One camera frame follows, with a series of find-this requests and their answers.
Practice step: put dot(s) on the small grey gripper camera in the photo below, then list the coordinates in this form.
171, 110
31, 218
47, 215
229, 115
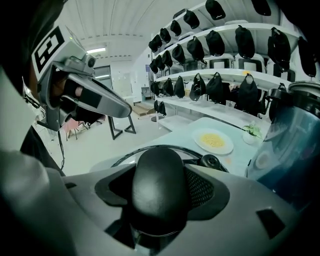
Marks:
91, 61

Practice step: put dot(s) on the pink chair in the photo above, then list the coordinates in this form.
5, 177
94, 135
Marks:
68, 127

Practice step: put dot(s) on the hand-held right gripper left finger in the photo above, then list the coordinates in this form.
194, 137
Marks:
50, 212

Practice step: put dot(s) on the yellow corn kernels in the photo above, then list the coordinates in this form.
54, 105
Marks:
212, 140

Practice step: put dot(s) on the small light blue table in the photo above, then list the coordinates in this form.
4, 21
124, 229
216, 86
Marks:
175, 135

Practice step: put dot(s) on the ceiling light strip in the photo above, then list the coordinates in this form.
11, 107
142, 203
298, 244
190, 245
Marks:
96, 50

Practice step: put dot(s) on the black round stand base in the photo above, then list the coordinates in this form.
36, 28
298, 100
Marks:
155, 119

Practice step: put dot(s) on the white round plate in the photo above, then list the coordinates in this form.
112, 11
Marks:
225, 150

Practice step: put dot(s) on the brown cardboard box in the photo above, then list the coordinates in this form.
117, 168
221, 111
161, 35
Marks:
141, 108

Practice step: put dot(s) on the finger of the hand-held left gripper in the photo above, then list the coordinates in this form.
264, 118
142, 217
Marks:
112, 102

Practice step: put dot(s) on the clear plastic cup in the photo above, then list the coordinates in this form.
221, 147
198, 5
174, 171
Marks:
231, 105

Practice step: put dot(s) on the white desk with black legs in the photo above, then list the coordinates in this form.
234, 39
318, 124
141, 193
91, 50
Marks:
111, 128

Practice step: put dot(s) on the white shelving rack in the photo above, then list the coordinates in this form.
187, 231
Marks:
200, 105

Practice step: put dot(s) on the rows of black hanging bags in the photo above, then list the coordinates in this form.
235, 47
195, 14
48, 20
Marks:
247, 95

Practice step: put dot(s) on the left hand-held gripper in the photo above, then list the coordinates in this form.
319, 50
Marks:
50, 47

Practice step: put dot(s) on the person's left hand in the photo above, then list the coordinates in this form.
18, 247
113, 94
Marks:
79, 91

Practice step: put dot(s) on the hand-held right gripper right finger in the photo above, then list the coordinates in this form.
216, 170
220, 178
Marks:
237, 232

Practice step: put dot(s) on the small potted succulent plant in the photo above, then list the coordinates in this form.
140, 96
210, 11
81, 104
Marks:
250, 138

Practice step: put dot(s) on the dark pressure cooker body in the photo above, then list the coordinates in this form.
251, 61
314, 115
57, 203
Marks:
287, 150

